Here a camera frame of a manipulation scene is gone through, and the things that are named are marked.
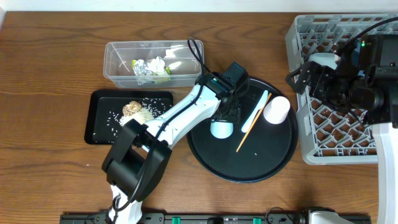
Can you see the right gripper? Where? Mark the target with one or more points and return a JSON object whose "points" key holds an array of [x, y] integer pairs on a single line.
{"points": [[308, 78]]}

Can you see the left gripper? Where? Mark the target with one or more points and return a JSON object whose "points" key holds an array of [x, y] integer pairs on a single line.
{"points": [[226, 113]]}

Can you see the light blue cup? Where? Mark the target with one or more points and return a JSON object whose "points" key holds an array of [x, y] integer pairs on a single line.
{"points": [[221, 130]]}

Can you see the light blue bowl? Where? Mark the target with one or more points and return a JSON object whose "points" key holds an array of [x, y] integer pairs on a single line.
{"points": [[324, 60]]}

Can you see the light blue plastic knife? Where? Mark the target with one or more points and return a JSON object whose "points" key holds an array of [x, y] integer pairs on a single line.
{"points": [[255, 112]]}

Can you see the wooden chopstick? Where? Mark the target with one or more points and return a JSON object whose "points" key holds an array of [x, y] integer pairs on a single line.
{"points": [[253, 123]]}

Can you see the pink cup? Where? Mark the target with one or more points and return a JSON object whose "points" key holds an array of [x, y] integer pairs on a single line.
{"points": [[277, 110]]}

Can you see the white rice pile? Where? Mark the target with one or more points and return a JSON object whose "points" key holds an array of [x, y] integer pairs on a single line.
{"points": [[136, 113]]}

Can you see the white tissue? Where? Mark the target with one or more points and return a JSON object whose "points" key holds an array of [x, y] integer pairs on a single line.
{"points": [[157, 66]]}

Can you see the yellow snack wrapper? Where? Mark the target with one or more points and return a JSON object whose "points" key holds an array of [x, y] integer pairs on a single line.
{"points": [[144, 75]]}

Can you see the brown mushroom food scrap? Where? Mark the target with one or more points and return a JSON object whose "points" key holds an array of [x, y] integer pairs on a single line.
{"points": [[131, 108]]}

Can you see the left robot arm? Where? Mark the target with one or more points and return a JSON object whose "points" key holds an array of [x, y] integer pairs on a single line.
{"points": [[137, 160]]}

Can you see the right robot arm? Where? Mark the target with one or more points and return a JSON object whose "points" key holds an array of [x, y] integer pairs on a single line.
{"points": [[362, 75]]}

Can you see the grey dishwasher rack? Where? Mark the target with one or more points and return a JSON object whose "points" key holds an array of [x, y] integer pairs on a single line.
{"points": [[326, 136]]}

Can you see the black round tray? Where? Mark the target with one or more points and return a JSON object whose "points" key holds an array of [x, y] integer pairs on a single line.
{"points": [[266, 150]]}

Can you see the clear plastic bin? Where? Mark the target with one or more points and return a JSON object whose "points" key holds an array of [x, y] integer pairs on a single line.
{"points": [[178, 55]]}

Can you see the black rectangular tray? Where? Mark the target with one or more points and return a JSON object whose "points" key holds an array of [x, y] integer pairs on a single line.
{"points": [[98, 94]]}

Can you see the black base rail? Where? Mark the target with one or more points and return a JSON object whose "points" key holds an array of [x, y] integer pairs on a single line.
{"points": [[159, 218]]}

